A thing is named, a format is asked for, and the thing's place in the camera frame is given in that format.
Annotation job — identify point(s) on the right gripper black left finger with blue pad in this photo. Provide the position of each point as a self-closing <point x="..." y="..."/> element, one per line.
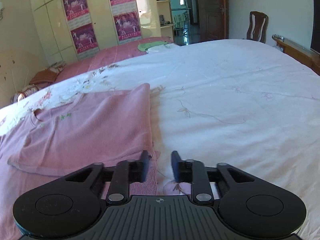
<point x="126" y="173"/>

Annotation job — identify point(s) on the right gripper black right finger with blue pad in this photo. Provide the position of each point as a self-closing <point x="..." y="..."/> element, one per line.
<point x="192" y="172"/>

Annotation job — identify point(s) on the pink long-sleeve sweater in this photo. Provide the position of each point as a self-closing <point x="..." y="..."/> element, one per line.
<point x="103" y="127"/>

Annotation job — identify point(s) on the white floral quilt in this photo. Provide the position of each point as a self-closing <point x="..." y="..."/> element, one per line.
<point x="229" y="101"/>

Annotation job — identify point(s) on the pink striped bedsheet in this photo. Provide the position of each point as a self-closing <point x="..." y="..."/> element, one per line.
<point x="107" y="57"/>

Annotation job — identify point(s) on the orange patterned pillow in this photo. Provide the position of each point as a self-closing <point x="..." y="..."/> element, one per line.
<point x="48" y="75"/>

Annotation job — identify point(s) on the green folded cloth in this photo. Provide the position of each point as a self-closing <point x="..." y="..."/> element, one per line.
<point x="144" y="47"/>

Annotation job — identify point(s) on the white folded cloth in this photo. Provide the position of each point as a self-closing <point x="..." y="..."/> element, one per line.
<point x="161" y="48"/>

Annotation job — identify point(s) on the floral red-white pillow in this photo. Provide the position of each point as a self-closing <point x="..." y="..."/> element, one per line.
<point x="24" y="93"/>

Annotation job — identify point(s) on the lower left pink poster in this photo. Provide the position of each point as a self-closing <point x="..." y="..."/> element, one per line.
<point x="84" y="38"/>

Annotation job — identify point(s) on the lower right pink poster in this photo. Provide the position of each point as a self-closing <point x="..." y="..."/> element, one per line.
<point x="127" y="27"/>

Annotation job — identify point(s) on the cream round headboard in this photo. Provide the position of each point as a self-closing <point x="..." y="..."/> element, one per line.
<point x="17" y="69"/>

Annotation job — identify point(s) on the dark wooden chair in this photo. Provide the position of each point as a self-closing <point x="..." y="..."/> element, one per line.
<point x="258" y="23"/>

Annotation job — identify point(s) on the cream glossy wardrobe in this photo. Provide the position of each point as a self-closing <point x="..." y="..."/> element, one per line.
<point x="55" y="35"/>

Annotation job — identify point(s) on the wooden tv cabinet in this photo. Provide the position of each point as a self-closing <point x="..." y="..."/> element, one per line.
<point x="303" y="55"/>

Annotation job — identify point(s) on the upper left pink poster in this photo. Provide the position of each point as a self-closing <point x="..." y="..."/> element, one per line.
<point x="77" y="13"/>

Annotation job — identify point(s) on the brown wooden door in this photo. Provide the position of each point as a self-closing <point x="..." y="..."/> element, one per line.
<point x="213" y="19"/>

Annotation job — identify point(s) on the black flat television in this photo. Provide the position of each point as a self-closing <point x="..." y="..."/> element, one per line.
<point x="315" y="42"/>

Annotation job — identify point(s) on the wall sconce lamp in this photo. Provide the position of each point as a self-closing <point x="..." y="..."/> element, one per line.
<point x="1" y="10"/>

